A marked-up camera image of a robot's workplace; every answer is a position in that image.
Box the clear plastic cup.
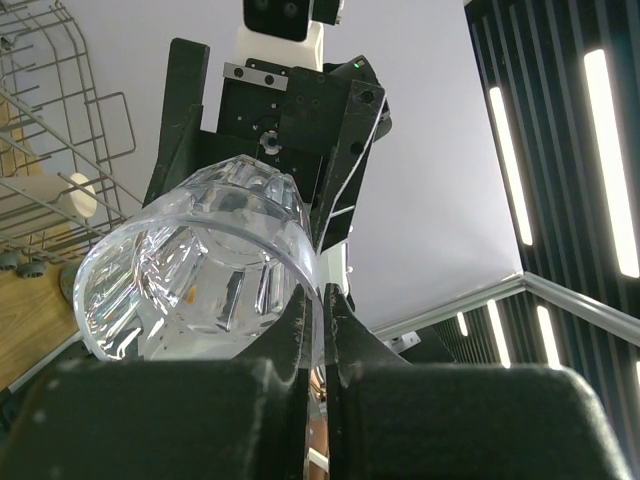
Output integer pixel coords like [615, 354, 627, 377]
[73, 155, 319, 361]

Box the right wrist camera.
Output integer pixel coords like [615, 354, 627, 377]
[233, 0, 324, 71]

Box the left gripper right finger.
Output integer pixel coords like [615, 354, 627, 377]
[323, 284, 632, 479]

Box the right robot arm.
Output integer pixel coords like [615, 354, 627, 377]
[146, 1, 392, 251]

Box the beige plastic cup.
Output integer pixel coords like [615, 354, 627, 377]
[1, 172, 98, 218]

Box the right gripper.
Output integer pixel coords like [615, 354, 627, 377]
[143, 38, 388, 254]

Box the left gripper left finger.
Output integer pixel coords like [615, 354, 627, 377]
[1, 287, 308, 479]

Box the grey wire dish rack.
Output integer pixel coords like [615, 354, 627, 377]
[1, 1, 141, 279]

